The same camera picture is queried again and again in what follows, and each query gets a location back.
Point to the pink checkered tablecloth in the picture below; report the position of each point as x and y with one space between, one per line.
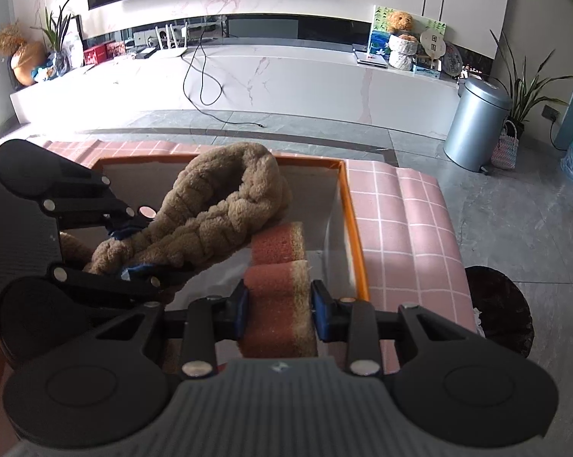
410 228

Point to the painted canvas picture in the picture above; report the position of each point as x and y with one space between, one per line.
379 43

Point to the decorative plate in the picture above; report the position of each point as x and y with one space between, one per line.
453 59

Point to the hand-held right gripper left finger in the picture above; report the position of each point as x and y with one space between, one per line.
242 312

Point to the white marble television cabinet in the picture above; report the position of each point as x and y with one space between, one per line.
291 85

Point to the black round waste bin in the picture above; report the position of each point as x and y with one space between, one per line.
500 309

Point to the gold round vase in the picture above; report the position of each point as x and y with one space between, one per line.
28 66

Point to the woven basket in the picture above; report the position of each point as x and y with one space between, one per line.
504 147

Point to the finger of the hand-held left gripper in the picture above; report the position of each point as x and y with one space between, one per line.
124 234
141 272

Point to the blue wrapped item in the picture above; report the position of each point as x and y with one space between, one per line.
43 73

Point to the round paper fan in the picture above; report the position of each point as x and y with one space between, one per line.
434 40

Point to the orange cardboard box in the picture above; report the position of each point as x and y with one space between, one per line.
353 228

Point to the white router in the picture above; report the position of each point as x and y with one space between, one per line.
169 51

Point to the red box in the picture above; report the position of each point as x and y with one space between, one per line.
94 54
116 50

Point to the wall socket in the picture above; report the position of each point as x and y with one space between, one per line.
550 113

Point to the toast-shaped plush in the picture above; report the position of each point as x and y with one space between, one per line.
277 304

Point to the closed laptop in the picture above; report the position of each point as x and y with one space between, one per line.
369 59

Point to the brown teddy bear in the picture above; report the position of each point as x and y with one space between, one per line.
400 21

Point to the long-leaved potted plant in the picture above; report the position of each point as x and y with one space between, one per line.
524 90

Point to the green plant in glass vase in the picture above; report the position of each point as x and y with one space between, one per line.
60 62

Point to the brown braided plush headband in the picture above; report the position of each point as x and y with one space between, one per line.
210 209

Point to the silver trash can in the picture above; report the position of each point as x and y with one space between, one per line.
476 123

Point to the black set-top box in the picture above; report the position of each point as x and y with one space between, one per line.
146 53

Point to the dried flower bunch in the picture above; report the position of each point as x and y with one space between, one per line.
8 38

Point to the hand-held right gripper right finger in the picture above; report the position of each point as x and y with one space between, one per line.
320 312

